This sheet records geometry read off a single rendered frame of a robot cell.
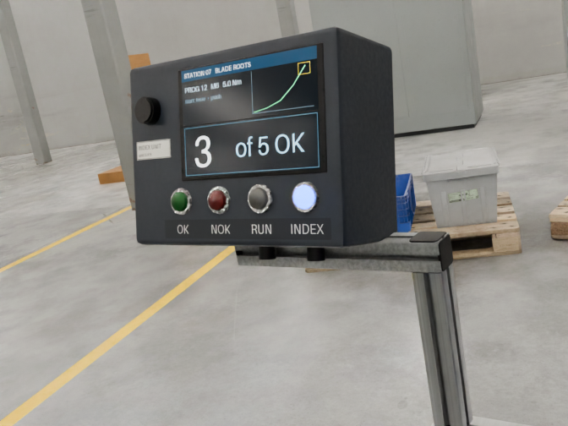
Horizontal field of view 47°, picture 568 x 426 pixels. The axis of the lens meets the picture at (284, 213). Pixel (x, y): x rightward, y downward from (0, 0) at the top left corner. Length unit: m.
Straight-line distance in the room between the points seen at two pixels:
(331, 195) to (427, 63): 7.51
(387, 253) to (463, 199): 3.10
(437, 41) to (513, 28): 5.14
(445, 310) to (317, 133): 0.20
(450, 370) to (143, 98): 0.41
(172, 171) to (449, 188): 3.09
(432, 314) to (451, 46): 7.41
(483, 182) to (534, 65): 9.47
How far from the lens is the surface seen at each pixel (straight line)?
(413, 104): 8.13
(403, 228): 3.75
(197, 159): 0.65
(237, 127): 0.62
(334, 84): 0.57
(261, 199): 0.59
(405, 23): 8.07
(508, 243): 3.67
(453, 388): 0.66
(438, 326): 0.63
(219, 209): 0.63
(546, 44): 13.05
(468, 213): 3.75
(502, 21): 13.06
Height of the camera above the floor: 1.24
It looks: 13 degrees down
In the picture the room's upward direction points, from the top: 11 degrees counter-clockwise
